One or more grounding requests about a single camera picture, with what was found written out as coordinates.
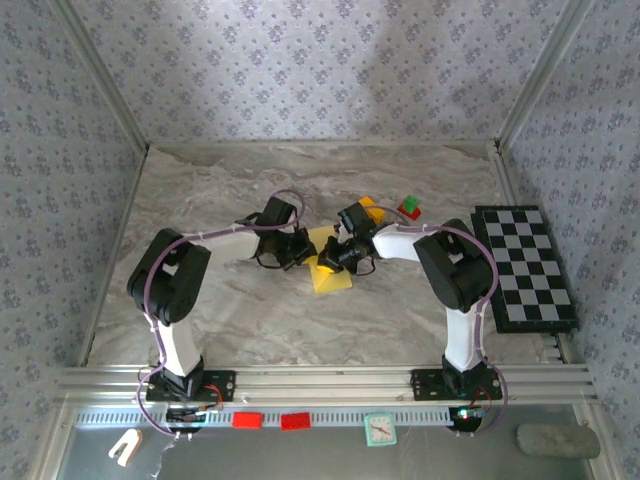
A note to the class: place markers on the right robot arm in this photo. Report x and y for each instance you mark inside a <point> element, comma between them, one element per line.
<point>460,340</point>

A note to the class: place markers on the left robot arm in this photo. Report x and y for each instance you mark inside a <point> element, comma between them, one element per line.
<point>175,345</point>

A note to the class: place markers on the yellow toy block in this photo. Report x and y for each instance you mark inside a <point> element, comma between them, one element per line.
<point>377,210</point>

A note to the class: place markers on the red toy block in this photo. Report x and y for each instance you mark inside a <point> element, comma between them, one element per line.
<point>412,215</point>

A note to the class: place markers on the green toy block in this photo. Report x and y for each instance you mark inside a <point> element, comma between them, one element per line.
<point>411,203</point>

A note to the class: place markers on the red flat brick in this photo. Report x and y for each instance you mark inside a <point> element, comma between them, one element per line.
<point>295,421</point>
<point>247,420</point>

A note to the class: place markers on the small mint clock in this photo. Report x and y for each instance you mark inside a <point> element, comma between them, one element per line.
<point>380,429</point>

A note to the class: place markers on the black white chessboard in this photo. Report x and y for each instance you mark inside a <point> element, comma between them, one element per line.
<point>530,270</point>

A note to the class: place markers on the left circuit board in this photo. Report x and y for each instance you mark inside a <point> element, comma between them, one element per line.
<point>187,415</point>

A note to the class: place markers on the circuit board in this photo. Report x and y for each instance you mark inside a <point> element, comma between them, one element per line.
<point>465,415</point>
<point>187,415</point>

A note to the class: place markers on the right circuit board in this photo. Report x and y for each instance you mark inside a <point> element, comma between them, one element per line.
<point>465,415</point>

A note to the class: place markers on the grey metal shelf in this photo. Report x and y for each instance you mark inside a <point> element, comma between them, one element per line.
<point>300,460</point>

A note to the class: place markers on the white plastic clip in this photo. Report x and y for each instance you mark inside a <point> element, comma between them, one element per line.
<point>131,442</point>

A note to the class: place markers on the grey stone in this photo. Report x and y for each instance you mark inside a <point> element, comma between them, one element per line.
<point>557,441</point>

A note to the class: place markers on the aluminium mounting rail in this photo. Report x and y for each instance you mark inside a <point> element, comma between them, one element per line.
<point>325,382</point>

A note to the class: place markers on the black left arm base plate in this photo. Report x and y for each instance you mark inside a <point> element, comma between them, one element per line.
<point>220,385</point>

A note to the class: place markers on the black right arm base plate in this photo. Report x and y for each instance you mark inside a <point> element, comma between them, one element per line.
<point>425,385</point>

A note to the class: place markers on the aluminium frame post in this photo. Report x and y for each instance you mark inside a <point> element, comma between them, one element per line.
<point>102,75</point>
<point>541,75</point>

